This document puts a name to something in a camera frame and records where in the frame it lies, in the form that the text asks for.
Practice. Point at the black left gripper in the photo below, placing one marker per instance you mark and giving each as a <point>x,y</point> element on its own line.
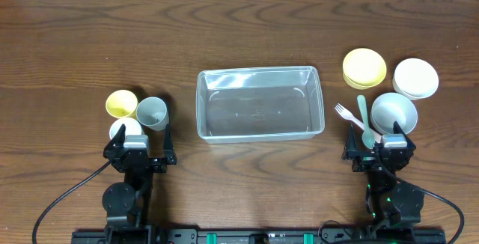
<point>159,167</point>

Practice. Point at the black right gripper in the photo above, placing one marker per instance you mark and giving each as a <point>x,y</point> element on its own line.
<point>364,159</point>

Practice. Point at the pink plastic fork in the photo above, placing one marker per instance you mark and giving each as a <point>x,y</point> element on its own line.
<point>347,115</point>

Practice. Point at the mint green plastic spoon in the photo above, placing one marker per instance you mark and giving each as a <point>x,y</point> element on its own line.
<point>367,135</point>

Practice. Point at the white plastic cup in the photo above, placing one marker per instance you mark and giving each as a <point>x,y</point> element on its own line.
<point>133,127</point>

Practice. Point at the grey plastic cup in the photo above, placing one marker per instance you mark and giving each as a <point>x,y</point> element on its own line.
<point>152,112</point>

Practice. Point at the grey plastic bowl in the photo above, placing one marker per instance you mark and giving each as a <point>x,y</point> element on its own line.
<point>393,107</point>

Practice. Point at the yellow plastic cup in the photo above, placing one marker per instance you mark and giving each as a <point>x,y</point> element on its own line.
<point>122,104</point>

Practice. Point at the yellow plastic bowl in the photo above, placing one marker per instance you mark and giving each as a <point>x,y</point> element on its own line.
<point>363,68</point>

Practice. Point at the white plastic bowl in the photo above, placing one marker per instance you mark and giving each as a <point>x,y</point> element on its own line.
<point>415,79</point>

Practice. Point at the clear plastic container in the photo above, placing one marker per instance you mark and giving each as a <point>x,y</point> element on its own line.
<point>259,104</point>

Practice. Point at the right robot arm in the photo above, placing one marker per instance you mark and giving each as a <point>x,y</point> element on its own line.
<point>395,205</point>

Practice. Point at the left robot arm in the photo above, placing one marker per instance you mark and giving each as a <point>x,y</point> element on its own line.
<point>127,202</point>

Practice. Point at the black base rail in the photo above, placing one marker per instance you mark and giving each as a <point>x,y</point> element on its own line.
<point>328,234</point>

